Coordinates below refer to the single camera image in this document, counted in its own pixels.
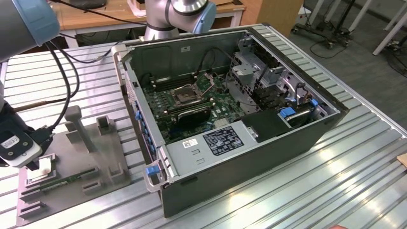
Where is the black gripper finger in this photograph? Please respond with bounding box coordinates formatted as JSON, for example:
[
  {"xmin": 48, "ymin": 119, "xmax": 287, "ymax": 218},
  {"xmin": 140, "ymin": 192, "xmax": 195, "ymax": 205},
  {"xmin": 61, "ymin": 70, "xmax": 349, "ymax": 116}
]
[{"xmin": 27, "ymin": 159, "xmax": 41, "ymax": 172}]

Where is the silver CPU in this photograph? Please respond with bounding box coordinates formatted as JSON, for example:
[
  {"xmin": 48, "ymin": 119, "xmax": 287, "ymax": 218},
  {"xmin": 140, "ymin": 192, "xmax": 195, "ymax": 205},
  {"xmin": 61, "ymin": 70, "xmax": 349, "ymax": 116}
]
[{"xmin": 27, "ymin": 158, "xmax": 55, "ymax": 180}]

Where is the black RAM slot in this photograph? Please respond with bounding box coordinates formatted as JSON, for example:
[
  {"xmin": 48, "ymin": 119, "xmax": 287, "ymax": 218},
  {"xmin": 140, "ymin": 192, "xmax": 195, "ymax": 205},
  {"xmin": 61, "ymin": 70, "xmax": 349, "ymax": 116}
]
[
  {"xmin": 160, "ymin": 101, "xmax": 215, "ymax": 115},
  {"xmin": 151, "ymin": 80, "xmax": 196, "ymax": 89},
  {"xmin": 149, "ymin": 75, "xmax": 195, "ymax": 84}
]

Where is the CPU socket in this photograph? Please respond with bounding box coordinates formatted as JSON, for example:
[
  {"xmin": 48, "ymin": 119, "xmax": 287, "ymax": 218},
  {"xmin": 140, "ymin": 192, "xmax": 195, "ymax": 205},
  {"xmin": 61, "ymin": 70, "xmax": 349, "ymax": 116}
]
[{"xmin": 169, "ymin": 85, "xmax": 207, "ymax": 107}]

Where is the green RAM stick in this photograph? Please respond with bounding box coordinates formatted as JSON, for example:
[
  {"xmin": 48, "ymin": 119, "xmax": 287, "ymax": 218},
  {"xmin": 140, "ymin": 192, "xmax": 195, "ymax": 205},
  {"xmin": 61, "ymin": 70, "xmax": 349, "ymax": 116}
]
[{"xmin": 40, "ymin": 173, "xmax": 85, "ymax": 191}]

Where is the grey parts rack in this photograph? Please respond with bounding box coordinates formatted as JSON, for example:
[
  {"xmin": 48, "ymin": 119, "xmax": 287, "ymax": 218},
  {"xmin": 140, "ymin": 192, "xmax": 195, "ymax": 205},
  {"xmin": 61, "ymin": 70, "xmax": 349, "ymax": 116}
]
[{"xmin": 15, "ymin": 104, "xmax": 133, "ymax": 227}]

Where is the silver power supply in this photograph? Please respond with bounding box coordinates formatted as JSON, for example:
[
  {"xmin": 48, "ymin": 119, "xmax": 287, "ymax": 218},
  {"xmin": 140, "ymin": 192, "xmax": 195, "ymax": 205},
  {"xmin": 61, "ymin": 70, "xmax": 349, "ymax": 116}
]
[{"xmin": 160, "ymin": 120, "xmax": 259, "ymax": 178}]

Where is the wooden desk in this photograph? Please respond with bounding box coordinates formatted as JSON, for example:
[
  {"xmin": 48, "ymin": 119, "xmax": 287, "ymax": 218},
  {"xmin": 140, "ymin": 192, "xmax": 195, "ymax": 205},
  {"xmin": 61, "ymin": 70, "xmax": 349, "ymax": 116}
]
[{"xmin": 51, "ymin": 0, "xmax": 247, "ymax": 47}]

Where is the black monitor base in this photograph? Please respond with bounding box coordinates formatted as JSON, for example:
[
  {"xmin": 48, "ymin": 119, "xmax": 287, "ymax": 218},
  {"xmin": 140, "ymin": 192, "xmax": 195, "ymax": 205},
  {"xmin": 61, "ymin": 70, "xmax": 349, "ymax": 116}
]
[{"xmin": 72, "ymin": 0, "xmax": 108, "ymax": 10}]

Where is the white paper box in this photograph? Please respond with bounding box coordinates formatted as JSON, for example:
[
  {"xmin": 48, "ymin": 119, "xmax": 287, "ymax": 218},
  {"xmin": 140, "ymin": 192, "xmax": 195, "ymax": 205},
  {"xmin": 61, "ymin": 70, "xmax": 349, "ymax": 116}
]
[{"xmin": 127, "ymin": 0, "xmax": 149, "ymax": 18}]

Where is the metal socket cover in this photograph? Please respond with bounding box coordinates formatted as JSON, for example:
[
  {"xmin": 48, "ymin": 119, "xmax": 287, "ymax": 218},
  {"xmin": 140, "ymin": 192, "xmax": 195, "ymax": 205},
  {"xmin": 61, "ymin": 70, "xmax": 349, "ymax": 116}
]
[{"xmin": 193, "ymin": 73, "xmax": 217, "ymax": 93}]

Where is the green motherboard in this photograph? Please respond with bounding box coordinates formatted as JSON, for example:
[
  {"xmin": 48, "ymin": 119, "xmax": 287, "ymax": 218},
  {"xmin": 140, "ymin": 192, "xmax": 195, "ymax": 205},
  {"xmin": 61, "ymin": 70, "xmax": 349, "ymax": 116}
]
[{"xmin": 139, "ymin": 73, "xmax": 252, "ymax": 144}]

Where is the black PC case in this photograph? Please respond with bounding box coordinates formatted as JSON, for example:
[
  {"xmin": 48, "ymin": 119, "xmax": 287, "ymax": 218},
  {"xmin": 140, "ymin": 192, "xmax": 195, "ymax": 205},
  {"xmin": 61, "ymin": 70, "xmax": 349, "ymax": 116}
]
[{"xmin": 112, "ymin": 23, "xmax": 351, "ymax": 219}]

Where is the black plastic shroud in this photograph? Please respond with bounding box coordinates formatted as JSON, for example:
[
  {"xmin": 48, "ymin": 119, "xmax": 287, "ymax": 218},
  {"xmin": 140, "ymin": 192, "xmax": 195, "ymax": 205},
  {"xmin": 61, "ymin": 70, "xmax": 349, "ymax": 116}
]
[{"xmin": 240, "ymin": 111, "xmax": 295, "ymax": 144}]

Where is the silver drive cage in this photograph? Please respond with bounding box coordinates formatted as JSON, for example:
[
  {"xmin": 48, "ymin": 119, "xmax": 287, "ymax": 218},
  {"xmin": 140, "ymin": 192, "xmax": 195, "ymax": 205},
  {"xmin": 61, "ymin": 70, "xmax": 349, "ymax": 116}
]
[{"xmin": 227, "ymin": 32, "xmax": 288, "ymax": 113}]

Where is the flat brown cardboard box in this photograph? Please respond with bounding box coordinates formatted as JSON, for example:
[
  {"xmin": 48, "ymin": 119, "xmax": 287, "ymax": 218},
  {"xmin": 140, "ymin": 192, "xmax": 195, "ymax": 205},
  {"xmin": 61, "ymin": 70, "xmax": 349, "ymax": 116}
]
[{"xmin": 219, "ymin": 0, "xmax": 245, "ymax": 11}]

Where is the wooden cabinet panel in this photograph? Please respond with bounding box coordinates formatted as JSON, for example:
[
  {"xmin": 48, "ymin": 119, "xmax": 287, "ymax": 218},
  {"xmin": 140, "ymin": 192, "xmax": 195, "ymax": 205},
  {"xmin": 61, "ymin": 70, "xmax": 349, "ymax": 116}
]
[{"xmin": 244, "ymin": 0, "xmax": 303, "ymax": 38}]

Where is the black wheeled stand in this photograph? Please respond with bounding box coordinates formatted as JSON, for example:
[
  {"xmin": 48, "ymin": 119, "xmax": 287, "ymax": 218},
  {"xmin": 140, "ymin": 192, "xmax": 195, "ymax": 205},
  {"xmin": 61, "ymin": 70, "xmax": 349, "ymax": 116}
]
[{"xmin": 291, "ymin": 0, "xmax": 355, "ymax": 50}]

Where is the brown cardboard piece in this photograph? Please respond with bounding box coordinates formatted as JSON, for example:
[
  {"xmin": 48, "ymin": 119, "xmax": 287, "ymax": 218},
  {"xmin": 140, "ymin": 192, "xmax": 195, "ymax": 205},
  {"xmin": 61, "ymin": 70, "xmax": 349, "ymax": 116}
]
[{"xmin": 395, "ymin": 152, "xmax": 407, "ymax": 170}]

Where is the white desk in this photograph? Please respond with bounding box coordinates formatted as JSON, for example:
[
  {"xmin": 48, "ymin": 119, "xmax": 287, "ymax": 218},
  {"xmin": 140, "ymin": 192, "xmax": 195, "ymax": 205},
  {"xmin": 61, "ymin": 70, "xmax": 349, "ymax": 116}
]
[{"xmin": 371, "ymin": 0, "xmax": 407, "ymax": 57}]

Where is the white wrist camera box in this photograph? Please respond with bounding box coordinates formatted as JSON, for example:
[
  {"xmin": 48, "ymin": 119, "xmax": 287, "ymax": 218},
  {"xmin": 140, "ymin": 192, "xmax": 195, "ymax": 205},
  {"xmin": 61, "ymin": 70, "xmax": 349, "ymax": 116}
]
[{"xmin": 0, "ymin": 128, "xmax": 43, "ymax": 168}]

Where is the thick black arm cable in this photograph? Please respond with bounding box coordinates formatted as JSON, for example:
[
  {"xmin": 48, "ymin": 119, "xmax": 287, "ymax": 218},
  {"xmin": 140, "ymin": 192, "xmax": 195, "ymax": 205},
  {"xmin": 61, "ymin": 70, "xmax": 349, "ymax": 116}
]
[{"xmin": 44, "ymin": 42, "xmax": 81, "ymax": 134}]

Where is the thin black network cable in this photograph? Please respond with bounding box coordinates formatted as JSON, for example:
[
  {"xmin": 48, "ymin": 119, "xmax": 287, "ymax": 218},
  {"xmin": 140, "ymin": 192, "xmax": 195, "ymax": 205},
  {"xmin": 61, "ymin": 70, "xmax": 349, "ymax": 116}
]
[{"xmin": 59, "ymin": 32, "xmax": 128, "ymax": 64}]

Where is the black looped wire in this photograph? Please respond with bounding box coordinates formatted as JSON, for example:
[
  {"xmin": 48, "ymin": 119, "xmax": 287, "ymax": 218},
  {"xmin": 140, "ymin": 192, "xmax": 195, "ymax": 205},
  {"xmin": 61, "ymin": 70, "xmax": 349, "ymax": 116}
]
[{"xmin": 193, "ymin": 48, "xmax": 237, "ymax": 75}]

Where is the silver metal bracket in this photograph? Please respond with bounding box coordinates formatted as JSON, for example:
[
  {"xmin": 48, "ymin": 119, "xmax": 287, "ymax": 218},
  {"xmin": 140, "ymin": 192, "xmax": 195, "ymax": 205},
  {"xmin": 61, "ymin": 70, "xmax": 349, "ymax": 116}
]
[{"xmin": 285, "ymin": 71, "xmax": 311, "ymax": 105}]

